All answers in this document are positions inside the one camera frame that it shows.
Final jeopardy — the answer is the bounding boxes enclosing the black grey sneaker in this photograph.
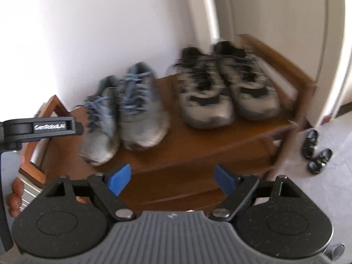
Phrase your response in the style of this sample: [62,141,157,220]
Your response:
[214,41,281,121]
[173,47,236,129]

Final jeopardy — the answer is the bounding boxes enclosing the person's left hand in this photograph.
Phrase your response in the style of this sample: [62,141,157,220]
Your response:
[7,156,25,218]

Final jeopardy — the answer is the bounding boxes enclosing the white panelled door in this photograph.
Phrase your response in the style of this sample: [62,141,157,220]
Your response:
[17,172,46,212]

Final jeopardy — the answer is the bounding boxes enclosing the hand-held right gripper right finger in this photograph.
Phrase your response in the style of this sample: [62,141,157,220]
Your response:
[210,164,301,222]

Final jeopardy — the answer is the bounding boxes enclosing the wooden shoe rack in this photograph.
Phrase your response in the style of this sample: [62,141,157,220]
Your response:
[18,34,317,218]

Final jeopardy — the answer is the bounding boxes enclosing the blue grey sneaker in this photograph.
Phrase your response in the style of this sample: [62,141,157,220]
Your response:
[80,75,121,167]
[118,62,170,152]

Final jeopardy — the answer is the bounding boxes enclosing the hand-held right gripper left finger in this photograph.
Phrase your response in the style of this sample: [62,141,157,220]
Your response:
[45,163,137,221]

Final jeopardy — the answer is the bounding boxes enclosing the black gold-buckled slipper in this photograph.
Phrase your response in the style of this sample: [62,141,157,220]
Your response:
[302,129,319,159]
[308,148,334,175]

